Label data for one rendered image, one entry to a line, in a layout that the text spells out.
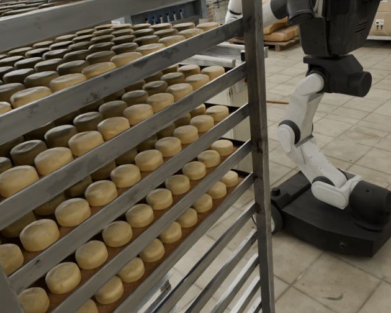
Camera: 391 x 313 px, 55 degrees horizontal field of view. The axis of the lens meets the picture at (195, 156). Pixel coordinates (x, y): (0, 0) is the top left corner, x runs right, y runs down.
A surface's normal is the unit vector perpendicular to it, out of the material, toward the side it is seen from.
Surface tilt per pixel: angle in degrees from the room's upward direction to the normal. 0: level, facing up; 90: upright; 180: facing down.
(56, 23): 90
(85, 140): 0
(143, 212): 0
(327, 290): 0
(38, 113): 90
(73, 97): 90
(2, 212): 90
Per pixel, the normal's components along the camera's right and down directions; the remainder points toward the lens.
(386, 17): -0.66, 0.40
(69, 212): -0.13, -0.87
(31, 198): 0.80, 0.19
